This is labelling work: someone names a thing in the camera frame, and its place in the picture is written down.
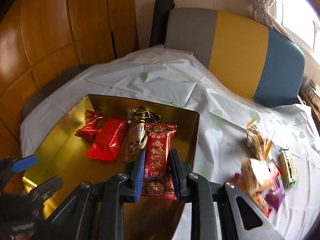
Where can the red white wafer packet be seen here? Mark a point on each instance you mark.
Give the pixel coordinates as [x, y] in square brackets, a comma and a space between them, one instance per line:
[274, 169]

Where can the small red candy in box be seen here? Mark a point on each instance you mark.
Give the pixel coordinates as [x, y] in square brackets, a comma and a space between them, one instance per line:
[90, 129]

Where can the tissue box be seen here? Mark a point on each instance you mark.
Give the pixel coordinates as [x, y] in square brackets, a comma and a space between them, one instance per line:
[313, 92]

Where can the grey yellow blue sofa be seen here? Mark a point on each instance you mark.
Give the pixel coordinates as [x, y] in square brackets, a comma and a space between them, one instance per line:
[249, 58]

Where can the orange-edged clear cookie packet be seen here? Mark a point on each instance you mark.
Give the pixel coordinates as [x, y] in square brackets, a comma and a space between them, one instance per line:
[257, 144]

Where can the red-ended peanut brittle packet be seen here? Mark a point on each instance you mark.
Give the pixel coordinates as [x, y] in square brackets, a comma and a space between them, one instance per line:
[257, 199]

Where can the clear brown pastry packet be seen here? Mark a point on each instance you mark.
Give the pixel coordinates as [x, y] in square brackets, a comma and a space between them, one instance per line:
[256, 175]

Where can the red gold candy bar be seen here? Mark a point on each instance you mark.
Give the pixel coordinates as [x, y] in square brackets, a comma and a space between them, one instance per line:
[157, 179]

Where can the purple snack packet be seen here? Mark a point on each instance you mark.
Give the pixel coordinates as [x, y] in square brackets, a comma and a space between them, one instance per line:
[275, 197]

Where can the wooden wall cabinet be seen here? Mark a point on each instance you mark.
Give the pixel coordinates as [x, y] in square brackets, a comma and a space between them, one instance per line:
[41, 39]

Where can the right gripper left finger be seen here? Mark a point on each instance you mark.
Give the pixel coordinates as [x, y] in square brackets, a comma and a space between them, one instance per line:
[74, 217]

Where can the red snack packet in box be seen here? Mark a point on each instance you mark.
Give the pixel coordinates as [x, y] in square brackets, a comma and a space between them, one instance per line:
[108, 141]

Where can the white green-patterned tablecloth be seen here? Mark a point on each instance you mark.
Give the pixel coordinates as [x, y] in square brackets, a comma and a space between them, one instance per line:
[178, 79]

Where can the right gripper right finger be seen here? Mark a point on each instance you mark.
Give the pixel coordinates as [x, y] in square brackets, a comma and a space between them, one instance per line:
[218, 211]

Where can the dark brown gold snack pack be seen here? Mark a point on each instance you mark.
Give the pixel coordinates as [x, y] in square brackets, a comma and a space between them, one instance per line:
[137, 138]

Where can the green cracker packet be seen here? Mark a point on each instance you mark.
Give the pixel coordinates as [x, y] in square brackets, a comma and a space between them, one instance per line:
[289, 174]

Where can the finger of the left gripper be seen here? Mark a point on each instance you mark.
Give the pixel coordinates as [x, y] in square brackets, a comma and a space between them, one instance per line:
[46, 190]
[10, 167]

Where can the wooden side table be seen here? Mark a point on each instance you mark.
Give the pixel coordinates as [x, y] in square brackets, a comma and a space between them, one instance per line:
[314, 109]

